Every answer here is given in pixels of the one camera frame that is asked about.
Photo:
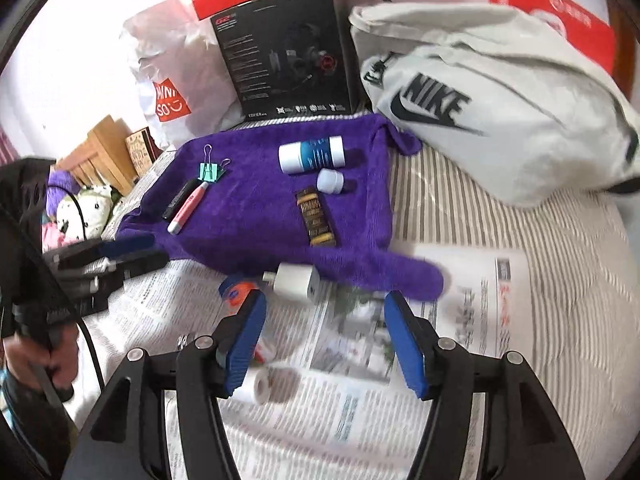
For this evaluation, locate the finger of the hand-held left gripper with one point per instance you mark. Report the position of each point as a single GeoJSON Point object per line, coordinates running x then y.
{"type": "Point", "coordinates": [130, 265]}
{"type": "Point", "coordinates": [125, 246]}

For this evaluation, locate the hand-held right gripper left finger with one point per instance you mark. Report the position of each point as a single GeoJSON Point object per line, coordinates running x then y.
{"type": "Point", "coordinates": [245, 340]}

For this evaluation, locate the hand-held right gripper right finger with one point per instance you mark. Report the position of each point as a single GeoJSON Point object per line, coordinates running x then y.
{"type": "Point", "coordinates": [407, 345]}

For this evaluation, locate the orange blue small container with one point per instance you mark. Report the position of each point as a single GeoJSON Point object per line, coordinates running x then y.
{"type": "Point", "coordinates": [239, 290]}

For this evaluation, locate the clear pill bottle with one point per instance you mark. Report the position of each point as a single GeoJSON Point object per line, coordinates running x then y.
{"type": "Point", "coordinates": [275, 385]}

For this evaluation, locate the black marker pen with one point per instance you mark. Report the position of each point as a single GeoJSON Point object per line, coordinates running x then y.
{"type": "Point", "coordinates": [179, 200]}

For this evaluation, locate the pink highlighter pen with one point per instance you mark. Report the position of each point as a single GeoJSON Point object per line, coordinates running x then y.
{"type": "Point", "coordinates": [187, 210]}

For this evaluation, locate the white charger plug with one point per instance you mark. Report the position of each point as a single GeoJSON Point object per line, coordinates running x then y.
{"type": "Point", "coordinates": [295, 280]}

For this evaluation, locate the green binder clip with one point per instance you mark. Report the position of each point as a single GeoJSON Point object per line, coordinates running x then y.
{"type": "Point", "coordinates": [210, 172]}

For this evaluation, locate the brown gold tube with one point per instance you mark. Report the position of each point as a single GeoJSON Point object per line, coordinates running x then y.
{"type": "Point", "coordinates": [315, 217]}

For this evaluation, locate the small white cap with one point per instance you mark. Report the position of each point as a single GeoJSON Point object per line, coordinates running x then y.
{"type": "Point", "coordinates": [330, 181]}

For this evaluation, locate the blue white bottle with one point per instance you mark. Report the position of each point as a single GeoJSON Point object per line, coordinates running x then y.
{"type": "Point", "coordinates": [312, 155]}

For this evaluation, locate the person's left forearm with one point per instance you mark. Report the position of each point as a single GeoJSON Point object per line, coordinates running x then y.
{"type": "Point", "coordinates": [30, 430]}

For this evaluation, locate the person's left hand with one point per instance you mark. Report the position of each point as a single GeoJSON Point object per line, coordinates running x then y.
{"type": "Point", "coordinates": [60, 360]}

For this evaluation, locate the pink printed blanket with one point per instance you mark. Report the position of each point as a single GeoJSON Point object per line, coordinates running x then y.
{"type": "Point", "coordinates": [50, 235]}

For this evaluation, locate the plush toy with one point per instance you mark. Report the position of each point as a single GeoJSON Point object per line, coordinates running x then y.
{"type": "Point", "coordinates": [95, 210]}

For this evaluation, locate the newspaper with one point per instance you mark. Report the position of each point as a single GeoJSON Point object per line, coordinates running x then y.
{"type": "Point", "coordinates": [350, 410]}

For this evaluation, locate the patterned book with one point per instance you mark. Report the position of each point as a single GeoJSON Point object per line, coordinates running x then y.
{"type": "Point", "coordinates": [137, 152]}

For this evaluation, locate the purple towel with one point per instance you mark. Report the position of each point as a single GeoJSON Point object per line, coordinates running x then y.
{"type": "Point", "coordinates": [250, 210]}

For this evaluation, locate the white plastic shopping bag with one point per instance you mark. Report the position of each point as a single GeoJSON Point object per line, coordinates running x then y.
{"type": "Point", "coordinates": [200, 100]}

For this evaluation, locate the black headset box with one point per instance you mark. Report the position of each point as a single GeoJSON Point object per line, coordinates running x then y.
{"type": "Point", "coordinates": [260, 60]}

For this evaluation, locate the grey waist bag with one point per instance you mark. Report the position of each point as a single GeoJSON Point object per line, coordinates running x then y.
{"type": "Point", "coordinates": [525, 110]}

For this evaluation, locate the red paper bag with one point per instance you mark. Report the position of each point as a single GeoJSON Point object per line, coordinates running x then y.
{"type": "Point", "coordinates": [590, 35]}

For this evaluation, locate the wooden door frame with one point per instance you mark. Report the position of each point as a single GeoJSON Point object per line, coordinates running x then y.
{"type": "Point", "coordinates": [625, 50]}

